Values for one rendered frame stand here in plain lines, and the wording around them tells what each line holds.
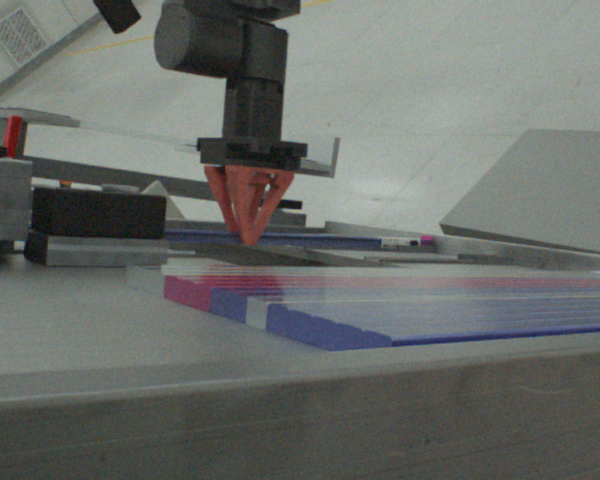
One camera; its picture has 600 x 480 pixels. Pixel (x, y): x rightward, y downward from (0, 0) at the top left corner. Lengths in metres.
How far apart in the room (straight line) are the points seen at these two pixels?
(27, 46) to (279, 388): 8.61
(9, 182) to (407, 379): 0.32
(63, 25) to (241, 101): 8.21
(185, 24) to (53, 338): 0.47
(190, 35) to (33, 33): 8.12
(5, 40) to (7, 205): 8.23
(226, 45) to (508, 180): 0.62
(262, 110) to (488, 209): 0.52
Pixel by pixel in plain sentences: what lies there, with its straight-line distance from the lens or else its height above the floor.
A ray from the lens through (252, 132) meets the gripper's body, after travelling 0.75.
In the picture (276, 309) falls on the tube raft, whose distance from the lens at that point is 0.32.
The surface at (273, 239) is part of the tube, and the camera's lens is 0.79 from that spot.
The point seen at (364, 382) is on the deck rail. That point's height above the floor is 1.10.
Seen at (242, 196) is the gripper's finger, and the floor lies 0.94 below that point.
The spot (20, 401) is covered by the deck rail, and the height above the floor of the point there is 1.17.
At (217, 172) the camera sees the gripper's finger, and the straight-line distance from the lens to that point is 0.77.
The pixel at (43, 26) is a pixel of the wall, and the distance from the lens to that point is 8.87.
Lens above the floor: 1.23
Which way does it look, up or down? 28 degrees down
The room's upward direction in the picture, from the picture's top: 32 degrees counter-clockwise
